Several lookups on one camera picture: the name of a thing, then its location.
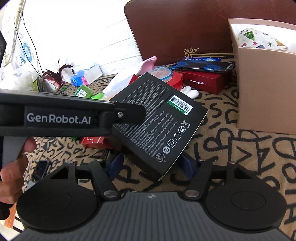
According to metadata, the blue rimmed mesh net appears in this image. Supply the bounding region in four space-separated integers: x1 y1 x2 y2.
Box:
149 67 173 82

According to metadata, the smart watch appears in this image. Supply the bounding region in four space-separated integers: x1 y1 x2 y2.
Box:
31 160 52 183

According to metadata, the person's left hand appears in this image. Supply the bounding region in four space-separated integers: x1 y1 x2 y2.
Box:
1 137 37 204

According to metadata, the christmas print cloth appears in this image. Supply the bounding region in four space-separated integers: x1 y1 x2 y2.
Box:
237 28 288 51

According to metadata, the green small box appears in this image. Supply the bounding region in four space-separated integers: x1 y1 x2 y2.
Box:
74 84 93 98

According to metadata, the dark brown wooden board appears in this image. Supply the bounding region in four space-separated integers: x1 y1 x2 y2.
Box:
124 0 295 65

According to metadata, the dark red small box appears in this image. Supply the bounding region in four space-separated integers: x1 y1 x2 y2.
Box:
182 71 226 95

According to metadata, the patterned letter table cloth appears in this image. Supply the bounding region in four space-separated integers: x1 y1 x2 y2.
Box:
24 81 295 239

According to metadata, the red gradient box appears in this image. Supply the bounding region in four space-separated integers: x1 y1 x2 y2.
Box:
80 137 113 149

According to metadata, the blue black packet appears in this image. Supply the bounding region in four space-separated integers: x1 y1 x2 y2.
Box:
170 57 235 74

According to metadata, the black product box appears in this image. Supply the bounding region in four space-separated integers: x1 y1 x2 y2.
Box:
111 73 208 181

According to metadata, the green bottle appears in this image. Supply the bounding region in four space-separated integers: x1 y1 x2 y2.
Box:
91 92 106 100

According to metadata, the white pink glove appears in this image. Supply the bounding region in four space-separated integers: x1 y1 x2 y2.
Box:
180 86 199 99
102 56 157 100

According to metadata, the blue tissue pack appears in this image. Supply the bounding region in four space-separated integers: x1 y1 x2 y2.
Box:
70 64 103 87

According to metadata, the dark feather decoration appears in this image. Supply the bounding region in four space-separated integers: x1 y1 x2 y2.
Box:
42 60 73 89

